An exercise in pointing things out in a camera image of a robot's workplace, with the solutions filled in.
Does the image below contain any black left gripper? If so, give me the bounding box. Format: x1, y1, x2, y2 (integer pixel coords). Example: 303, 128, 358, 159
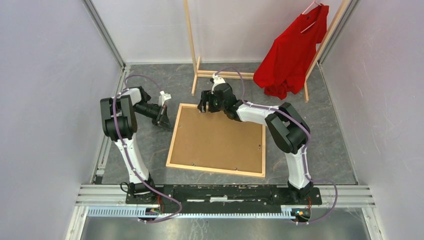
133, 102, 174, 132

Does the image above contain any brown backing board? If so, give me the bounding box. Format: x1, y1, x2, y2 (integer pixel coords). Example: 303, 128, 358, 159
169, 106, 264, 174

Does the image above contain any light wooden picture frame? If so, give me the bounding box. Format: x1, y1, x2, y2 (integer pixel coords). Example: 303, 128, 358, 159
165, 102, 267, 179

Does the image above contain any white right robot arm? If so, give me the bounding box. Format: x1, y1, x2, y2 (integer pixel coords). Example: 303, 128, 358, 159
197, 83, 314, 204

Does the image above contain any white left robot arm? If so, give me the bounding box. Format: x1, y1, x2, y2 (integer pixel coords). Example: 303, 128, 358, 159
100, 86, 173, 204

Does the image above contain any wooden clothes rack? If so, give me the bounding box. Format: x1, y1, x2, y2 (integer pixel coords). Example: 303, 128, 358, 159
183, 0, 352, 103

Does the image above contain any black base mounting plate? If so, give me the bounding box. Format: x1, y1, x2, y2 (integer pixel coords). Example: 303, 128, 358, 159
125, 184, 323, 214

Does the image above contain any red t-shirt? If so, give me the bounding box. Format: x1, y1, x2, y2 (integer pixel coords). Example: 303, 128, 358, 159
253, 3, 330, 100

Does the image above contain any pink clothes hanger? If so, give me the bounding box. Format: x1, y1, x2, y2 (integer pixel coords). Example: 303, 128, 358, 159
300, 0, 327, 34

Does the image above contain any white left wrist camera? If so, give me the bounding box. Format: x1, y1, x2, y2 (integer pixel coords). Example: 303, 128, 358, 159
158, 90, 172, 106

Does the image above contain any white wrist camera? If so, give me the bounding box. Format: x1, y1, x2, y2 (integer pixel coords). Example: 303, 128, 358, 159
211, 73, 226, 93
158, 90, 172, 106

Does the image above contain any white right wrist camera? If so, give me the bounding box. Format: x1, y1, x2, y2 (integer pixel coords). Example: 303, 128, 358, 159
211, 73, 226, 93

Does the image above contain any white slotted cable duct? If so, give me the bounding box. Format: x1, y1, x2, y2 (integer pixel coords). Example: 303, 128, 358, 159
86, 206, 294, 220

